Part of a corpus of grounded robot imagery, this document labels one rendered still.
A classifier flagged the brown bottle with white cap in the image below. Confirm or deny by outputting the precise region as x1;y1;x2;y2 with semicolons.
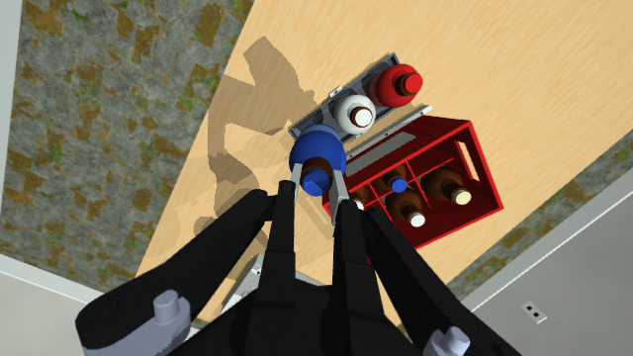
381;184;425;226
350;185;368;210

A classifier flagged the brown glass bottle with cream cap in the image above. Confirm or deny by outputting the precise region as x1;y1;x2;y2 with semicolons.
416;164;471;205

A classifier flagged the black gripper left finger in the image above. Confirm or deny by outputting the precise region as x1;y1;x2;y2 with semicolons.
75;163;303;356

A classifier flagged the blue bottle with light blue label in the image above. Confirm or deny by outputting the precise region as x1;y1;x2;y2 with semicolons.
289;124;347;197

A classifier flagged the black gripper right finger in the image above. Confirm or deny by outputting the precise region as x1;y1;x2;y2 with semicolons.
328;170;522;356

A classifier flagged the brown bottle with blue cap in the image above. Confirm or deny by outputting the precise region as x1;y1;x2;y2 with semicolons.
371;164;407;193

